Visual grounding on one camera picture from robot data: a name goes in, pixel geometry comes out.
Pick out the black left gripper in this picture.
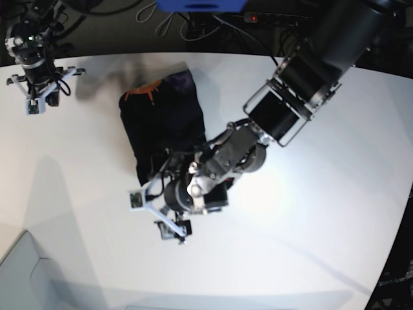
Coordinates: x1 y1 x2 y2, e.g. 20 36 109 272
155 179 196 240

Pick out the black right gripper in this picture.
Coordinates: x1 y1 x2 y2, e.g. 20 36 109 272
24 64 60 107

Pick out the black t-shirt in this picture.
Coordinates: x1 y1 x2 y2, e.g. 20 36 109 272
119 70 212 185

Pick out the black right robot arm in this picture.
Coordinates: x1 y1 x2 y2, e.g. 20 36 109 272
5 1 85 115

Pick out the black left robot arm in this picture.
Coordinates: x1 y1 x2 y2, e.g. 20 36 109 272
156 1 412 242

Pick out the blue box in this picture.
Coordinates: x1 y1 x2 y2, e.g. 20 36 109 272
156 0 247 12

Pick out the black power strip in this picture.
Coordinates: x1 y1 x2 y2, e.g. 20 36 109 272
242 12 313 28

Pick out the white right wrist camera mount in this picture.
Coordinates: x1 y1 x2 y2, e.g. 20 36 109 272
6 67 86 115

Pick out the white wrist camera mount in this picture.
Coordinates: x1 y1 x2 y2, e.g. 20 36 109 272
6 67 86 115
128 156 189 244

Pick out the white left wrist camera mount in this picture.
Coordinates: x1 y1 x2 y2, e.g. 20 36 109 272
128 156 189 244

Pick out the grey looped cable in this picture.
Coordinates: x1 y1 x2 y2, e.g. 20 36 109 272
136 0 177 39

